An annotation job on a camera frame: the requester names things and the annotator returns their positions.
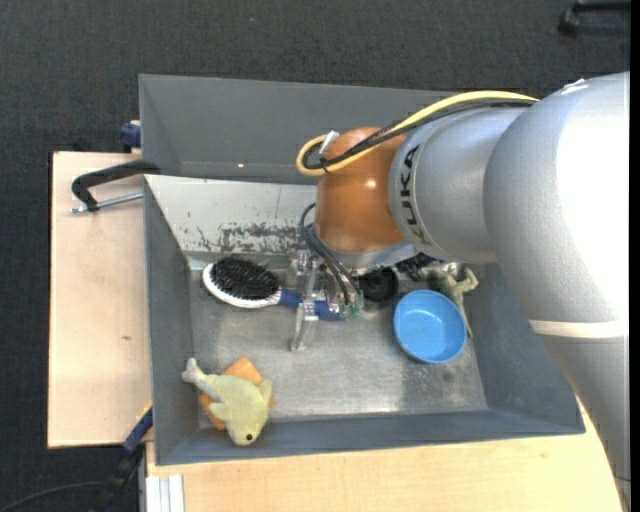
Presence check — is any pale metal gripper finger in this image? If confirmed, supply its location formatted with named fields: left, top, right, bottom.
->
left=288, top=304, right=320, bottom=353
left=304, top=268, right=322, bottom=305

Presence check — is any white and blue hairbrush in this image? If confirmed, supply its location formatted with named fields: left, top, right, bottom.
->
left=201, top=256, right=347, bottom=323

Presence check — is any grey metal bin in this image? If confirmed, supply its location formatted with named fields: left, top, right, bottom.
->
left=137, top=73, right=586, bottom=467

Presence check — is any orange sponge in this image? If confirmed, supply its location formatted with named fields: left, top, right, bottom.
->
left=197, top=355, right=277, bottom=432

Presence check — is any pale green plush fish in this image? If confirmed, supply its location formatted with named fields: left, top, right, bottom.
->
left=180, top=357, right=275, bottom=448

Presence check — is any blue bowl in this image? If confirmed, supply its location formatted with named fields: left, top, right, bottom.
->
left=392, top=289, right=469, bottom=365

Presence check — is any green toy soldier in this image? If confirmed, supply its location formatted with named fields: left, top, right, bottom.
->
left=409, top=263, right=480, bottom=340

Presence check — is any pale wood board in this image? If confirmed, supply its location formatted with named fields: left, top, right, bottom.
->
left=47, top=151, right=154, bottom=450

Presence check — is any black cylinder on white bracket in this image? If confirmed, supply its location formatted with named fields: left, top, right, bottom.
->
left=357, top=266, right=402, bottom=305

